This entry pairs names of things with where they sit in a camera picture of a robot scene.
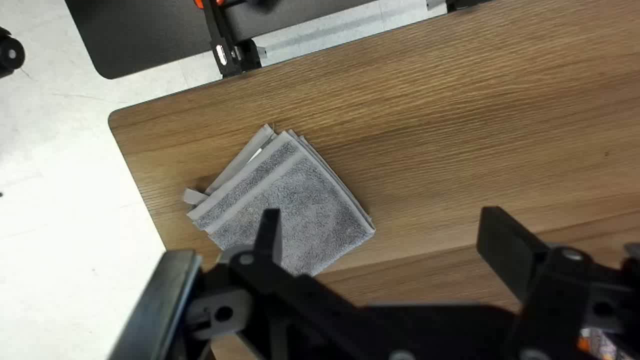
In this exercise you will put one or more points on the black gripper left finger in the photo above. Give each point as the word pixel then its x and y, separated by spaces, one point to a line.
pixel 268 240

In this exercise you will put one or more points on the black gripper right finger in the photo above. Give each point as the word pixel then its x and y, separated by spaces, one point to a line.
pixel 511 242

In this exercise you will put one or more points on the dark shiny metal bar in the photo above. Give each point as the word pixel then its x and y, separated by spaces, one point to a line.
pixel 161 307

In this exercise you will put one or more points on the black caster wheel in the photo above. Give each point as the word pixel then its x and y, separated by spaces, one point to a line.
pixel 9 53

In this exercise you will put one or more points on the silver aluminium rail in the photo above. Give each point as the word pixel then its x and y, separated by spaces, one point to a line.
pixel 332 33

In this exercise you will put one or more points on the black flat panel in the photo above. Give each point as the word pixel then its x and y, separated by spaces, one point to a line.
pixel 147 33

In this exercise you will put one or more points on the grey folded towel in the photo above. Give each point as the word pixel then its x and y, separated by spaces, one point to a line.
pixel 293 201

